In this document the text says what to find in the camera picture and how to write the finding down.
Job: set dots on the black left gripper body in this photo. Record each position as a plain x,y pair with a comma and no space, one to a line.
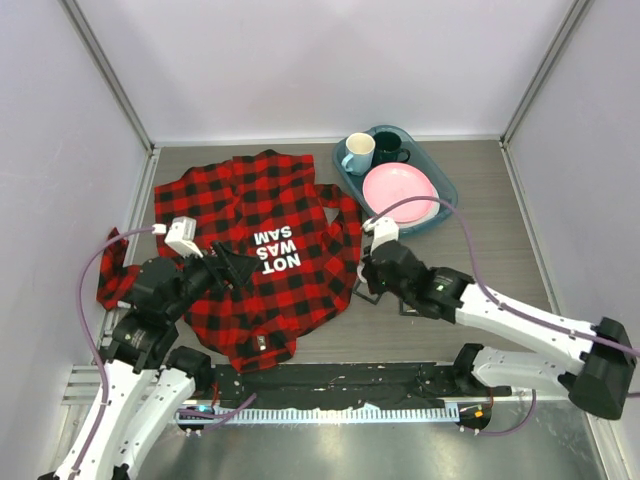
198,276

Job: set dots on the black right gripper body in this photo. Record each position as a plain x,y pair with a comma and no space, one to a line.
377,284

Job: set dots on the red black plaid shirt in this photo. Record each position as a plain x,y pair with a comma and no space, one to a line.
306,236

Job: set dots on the brown round brooch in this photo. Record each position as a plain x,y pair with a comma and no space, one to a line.
360,273

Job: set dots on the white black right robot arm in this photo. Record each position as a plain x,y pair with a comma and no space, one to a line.
592,364

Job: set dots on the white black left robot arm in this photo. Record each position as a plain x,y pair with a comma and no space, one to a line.
144,378

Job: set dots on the black open box right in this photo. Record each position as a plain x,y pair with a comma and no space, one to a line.
408,310

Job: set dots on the black open box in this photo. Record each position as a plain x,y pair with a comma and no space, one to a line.
361,290
408,310

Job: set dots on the black open box left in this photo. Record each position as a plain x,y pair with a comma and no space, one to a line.
361,290

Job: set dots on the white plate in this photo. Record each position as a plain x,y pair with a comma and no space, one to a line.
415,213

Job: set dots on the pink plate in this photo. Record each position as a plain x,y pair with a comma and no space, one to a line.
389,183

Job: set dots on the teal plastic tray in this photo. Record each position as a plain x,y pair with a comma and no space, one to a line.
419,159

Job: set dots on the dark green mug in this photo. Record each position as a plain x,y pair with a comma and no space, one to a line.
389,149

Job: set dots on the light blue mug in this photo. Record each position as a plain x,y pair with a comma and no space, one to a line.
360,149

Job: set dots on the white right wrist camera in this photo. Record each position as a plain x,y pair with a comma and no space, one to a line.
381,230

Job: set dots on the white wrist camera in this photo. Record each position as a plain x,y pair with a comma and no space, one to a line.
179,236
381,230

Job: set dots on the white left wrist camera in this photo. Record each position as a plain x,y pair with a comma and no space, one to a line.
179,236

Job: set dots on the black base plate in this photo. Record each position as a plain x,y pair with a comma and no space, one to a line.
339,386

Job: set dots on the white slotted cable duct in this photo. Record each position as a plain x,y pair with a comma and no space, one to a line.
367,414

